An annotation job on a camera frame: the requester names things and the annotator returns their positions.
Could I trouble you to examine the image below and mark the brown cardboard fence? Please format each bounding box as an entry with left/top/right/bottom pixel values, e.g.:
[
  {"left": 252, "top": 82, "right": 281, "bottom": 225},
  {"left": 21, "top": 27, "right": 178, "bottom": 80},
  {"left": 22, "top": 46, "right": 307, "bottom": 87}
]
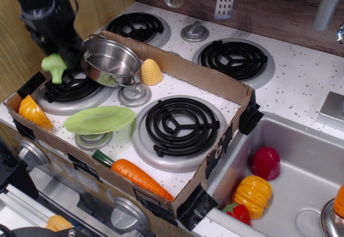
[{"left": 5, "top": 31, "right": 257, "bottom": 230}]

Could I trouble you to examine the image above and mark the orange toy piece bottom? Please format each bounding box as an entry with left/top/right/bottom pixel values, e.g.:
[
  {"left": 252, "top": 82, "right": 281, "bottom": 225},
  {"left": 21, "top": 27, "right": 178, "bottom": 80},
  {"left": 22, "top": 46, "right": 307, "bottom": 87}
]
[{"left": 45, "top": 215, "right": 73, "bottom": 232}]

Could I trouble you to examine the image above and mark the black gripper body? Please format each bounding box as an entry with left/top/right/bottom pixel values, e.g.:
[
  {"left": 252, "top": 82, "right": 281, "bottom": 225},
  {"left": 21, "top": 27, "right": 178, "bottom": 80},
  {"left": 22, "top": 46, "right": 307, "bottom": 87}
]
[{"left": 20, "top": 0, "right": 82, "bottom": 55}]

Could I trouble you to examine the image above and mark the back left black burner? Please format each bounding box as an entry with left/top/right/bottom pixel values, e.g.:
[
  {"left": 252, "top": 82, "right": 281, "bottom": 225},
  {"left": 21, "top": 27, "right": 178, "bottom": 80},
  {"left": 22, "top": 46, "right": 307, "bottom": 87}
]
[{"left": 102, "top": 12, "right": 171, "bottom": 48}]

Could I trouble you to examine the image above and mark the hanging metal spatula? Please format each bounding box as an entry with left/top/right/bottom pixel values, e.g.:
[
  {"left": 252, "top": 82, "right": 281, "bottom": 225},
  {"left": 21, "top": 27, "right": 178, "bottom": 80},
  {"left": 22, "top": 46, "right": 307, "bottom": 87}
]
[{"left": 214, "top": 0, "right": 234, "bottom": 20}]

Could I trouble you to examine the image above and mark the back right black burner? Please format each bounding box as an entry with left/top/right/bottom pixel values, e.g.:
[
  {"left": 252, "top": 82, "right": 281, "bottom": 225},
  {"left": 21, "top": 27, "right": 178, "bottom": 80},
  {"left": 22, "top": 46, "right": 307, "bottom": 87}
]
[{"left": 192, "top": 38, "right": 275, "bottom": 89}]

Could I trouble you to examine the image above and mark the orange toy carrot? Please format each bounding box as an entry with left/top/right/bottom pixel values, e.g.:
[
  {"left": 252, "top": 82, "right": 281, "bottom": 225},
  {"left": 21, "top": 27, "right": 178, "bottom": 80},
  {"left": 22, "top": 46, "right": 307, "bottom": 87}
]
[{"left": 92, "top": 149, "right": 174, "bottom": 202}]

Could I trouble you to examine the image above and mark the green toy broccoli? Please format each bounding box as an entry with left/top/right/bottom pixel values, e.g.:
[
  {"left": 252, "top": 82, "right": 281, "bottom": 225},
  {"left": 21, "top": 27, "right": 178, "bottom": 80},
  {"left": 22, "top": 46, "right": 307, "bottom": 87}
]
[{"left": 41, "top": 53, "right": 68, "bottom": 84}]

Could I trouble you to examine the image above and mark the dark red toy pepper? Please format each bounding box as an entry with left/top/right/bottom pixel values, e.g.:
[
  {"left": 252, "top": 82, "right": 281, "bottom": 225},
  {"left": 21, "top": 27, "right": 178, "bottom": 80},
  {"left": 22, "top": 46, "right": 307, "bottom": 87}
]
[{"left": 250, "top": 146, "right": 281, "bottom": 181}]

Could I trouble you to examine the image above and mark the light green plastic plate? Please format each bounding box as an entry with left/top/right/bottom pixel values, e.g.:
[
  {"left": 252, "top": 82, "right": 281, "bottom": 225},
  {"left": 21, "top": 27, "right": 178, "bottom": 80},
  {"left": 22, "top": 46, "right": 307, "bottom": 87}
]
[{"left": 64, "top": 106, "right": 135, "bottom": 135}]

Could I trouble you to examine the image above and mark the silver knob base centre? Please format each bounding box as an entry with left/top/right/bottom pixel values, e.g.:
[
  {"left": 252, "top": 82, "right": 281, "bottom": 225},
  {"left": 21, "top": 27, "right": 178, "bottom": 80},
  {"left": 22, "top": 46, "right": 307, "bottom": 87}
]
[{"left": 118, "top": 83, "right": 152, "bottom": 107}]

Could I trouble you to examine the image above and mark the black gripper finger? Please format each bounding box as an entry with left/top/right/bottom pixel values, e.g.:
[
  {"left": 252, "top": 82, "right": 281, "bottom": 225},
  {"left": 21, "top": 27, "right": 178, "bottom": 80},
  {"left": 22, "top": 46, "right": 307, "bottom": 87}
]
[
  {"left": 75, "top": 42, "right": 87, "bottom": 62},
  {"left": 60, "top": 49, "right": 81, "bottom": 70}
]

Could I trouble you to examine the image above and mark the orange toy in sink corner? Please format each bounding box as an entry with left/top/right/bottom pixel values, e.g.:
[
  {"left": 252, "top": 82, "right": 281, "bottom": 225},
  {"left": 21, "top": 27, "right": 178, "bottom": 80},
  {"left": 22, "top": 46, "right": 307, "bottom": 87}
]
[{"left": 333, "top": 185, "right": 344, "bottom": 217}]

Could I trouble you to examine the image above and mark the orange toy pumpkin half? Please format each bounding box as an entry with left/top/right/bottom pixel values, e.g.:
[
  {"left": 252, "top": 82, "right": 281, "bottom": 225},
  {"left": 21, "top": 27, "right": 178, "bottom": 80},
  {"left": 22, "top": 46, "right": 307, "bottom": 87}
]
[{"left": 18, "top": 95, "right": 54, "bottom": 130}]

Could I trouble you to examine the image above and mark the silver faucet spout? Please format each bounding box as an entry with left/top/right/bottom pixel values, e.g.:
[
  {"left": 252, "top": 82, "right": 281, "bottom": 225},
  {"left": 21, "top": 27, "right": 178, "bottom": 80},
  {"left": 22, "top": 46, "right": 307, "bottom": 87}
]
[{"left": 313, "top": 0, "right": 340, "bottom": 31}]

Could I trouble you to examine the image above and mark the black burner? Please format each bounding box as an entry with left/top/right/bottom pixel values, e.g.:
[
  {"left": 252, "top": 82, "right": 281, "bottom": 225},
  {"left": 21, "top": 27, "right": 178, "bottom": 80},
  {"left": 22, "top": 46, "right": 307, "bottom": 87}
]
[
  {"left": 132, "top": 96, "right": 227, "bottom": 173},
  {"left": 35, "top": 68, "right": 113, "bottom": 116},
  {"left": 192, "top": 38, "right": 275, "bottom": 89},
  {"left": 102, "top": 12, "right": 171, "bottom": 48}
]

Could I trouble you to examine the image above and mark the silver oven knob right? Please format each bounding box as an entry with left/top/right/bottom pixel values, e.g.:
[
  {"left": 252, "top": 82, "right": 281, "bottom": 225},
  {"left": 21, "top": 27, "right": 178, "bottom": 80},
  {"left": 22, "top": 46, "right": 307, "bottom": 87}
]
[{"left": 110, "top": 197, "right": 149, "bottom": 234}]

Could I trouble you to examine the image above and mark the front right black burner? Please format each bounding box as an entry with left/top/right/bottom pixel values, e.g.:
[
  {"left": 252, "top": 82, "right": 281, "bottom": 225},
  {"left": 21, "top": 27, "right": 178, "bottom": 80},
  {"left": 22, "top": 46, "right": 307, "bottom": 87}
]
[{"left": 132, "top": 96, "right": 227, "bottom": 173}]

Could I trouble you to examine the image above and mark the silver faucet base plate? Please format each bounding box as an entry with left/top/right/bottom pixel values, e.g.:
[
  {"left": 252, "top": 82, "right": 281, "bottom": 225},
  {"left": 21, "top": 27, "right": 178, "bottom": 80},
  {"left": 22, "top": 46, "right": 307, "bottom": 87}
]
[{"left": 317, "top": 91, "right": 343, "bottom": 132}]

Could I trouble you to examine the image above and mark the front left black burner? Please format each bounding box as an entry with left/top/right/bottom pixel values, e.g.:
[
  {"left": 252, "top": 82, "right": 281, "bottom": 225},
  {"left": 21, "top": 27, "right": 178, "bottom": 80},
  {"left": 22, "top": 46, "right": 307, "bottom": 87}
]
[{"left": 35, "top": 68, "right": 113, "bottom": 116}]

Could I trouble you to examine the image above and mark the silver stove knob top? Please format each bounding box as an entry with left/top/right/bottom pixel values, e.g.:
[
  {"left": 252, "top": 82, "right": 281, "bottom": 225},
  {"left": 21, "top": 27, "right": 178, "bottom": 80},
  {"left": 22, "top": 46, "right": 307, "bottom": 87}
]
[{"left": 181, "top": 21, "right": 210, "bottom": 43}]

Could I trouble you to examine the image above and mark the yellow toy pumpkin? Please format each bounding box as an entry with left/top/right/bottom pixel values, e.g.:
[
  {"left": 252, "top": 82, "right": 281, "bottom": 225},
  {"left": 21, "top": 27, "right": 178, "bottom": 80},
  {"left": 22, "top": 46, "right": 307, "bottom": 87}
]
[{"left": 232, "top": 176, "right": 273, "bottom": 219}]

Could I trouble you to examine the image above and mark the yellow toy corn cob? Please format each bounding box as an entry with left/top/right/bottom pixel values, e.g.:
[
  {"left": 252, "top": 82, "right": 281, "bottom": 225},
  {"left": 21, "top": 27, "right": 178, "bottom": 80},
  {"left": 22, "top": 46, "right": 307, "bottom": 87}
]
[{"left": 141, "top": 59, "right": 163, "bottom": 85}]

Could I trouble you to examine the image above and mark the small steel pot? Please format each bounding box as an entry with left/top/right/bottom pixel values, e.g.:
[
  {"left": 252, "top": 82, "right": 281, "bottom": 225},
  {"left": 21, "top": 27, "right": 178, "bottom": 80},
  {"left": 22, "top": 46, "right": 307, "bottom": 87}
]
[{"left": 81, "top": 34, "right": 141, "bottom": 87}]

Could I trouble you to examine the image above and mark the silver sink drain ring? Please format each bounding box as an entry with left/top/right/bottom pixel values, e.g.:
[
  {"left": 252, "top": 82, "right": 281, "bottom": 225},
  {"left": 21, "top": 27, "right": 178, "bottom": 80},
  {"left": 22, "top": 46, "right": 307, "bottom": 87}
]
[{"left": 320, "top": 198, "right": 344, "bottom": 237}]

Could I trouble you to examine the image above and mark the silver oven knob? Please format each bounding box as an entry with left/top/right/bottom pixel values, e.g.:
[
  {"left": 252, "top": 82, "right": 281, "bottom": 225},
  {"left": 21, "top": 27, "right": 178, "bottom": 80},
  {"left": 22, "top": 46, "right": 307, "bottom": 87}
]
[
  {"left": 110, "top": 197, "right": 149, "bottom": 234},
  {"left": 19, "top": 140, "right": 49, "bottom": 171}
]

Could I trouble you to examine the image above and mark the red toy strawberry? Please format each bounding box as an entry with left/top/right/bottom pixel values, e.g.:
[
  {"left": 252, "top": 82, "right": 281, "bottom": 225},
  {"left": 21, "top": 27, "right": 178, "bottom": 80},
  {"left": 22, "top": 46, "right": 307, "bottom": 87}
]
[{"left": 222, "top": 203, "right": 251, "bottom": 226}]

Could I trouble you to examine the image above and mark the silver knob base under plate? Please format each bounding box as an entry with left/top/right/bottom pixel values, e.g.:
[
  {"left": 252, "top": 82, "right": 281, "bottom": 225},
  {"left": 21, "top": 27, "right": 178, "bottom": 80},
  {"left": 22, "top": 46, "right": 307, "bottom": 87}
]
[{"left": 75, "top": 132, "right": 113, "bottom": 151}]

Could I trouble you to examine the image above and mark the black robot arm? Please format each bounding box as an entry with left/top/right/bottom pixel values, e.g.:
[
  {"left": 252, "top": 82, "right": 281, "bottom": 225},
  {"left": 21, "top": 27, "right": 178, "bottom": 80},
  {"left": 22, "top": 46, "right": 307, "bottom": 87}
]
[{"left": 17, "top": 0, "right": 83, "bottom": 70}]

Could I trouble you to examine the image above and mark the silver oven knob left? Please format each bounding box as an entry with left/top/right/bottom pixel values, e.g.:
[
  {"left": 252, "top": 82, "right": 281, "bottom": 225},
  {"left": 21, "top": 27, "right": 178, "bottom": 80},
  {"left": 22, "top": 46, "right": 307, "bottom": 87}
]
[{"left": 19, "top": 140, "right": 49, "bottom": 171}]

